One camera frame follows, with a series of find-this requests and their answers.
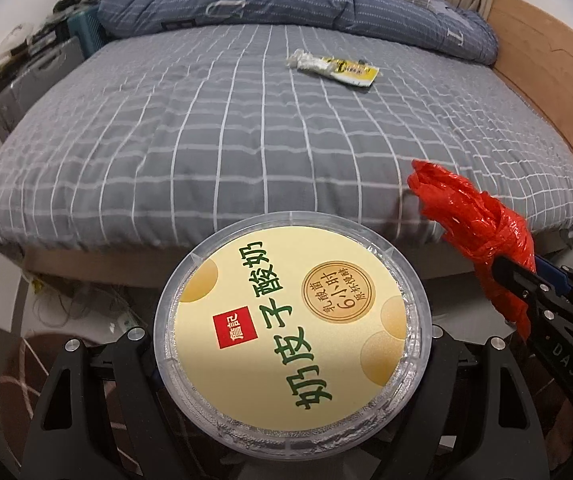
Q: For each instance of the yellow snack packet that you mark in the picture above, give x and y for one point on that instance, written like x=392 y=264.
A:
x=354 y=72

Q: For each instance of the teal plastic crate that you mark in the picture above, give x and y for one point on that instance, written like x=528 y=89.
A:
x=89 y=32

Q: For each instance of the red plastic bag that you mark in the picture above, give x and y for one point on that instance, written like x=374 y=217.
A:
x=466 y=210

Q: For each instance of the blue checked quilt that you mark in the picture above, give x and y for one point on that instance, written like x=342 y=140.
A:
x=266 y=5

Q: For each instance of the crumpled white tissue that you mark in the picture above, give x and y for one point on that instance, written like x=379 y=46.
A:
x=306 y=62

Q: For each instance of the grey suitcase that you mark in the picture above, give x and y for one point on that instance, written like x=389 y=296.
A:
x=31 y=85

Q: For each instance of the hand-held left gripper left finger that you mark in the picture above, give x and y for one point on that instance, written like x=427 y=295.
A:
x=136 y=355

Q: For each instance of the dark clutter pile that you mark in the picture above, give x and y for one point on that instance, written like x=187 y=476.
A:
x=46 y=30

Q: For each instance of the yellow-lidded yogurt tub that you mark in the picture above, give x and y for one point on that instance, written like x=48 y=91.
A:
x=291 y=320

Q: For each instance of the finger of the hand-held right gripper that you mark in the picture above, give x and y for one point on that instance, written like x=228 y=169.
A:
x=556 y=272
x=556 y=345

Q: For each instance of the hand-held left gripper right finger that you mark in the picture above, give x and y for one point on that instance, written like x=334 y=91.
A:
x=441 y=360

